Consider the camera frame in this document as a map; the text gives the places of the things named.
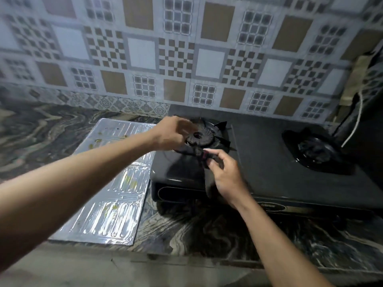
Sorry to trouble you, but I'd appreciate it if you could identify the person's left hand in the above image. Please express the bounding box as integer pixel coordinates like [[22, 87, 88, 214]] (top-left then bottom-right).
[[150, 115, 198, 152]]

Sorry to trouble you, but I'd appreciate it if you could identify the person's right hand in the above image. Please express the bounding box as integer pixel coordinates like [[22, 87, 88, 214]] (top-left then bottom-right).
[[203, 148, 252, 210]]

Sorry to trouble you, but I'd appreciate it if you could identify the black cleaning cloth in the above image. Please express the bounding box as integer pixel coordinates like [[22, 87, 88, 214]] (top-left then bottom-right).
[[194, 146, 223, 201]]

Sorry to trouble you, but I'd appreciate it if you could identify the person's left forearm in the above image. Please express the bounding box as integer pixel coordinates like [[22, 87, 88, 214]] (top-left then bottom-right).
[[0, 131, 157, 274]]

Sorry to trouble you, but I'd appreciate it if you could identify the person's right forearm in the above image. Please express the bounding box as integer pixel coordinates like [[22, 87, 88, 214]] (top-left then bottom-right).
[[236, 194, 335, 287]]

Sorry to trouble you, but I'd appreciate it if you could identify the black round burner head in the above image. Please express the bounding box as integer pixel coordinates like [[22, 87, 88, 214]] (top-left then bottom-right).
[[186, 129, 215, 147]]

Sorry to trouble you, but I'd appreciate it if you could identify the black pan support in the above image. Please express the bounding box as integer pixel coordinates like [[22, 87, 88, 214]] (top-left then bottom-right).
[[173, 116, 237, 166]]

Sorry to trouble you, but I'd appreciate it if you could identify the black two-burner gas stove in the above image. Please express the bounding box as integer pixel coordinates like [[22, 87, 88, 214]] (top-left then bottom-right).
[[149, 104, 383, 213]]

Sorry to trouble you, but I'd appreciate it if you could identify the silver embossed foil sheet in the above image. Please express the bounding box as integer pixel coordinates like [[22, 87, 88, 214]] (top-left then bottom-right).
[[49, 118, 157, 246]]

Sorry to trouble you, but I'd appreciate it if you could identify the black burner with pan support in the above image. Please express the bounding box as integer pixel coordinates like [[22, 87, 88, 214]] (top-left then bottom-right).
[[281, 127, 356, 177]]

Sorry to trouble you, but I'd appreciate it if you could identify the dark appliance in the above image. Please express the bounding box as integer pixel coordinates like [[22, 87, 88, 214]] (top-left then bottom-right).
[[332, 46, 383, 189]]

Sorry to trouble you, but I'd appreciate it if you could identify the white cable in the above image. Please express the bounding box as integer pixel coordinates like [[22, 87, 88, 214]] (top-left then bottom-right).
[[341, 89, 364, 148]]

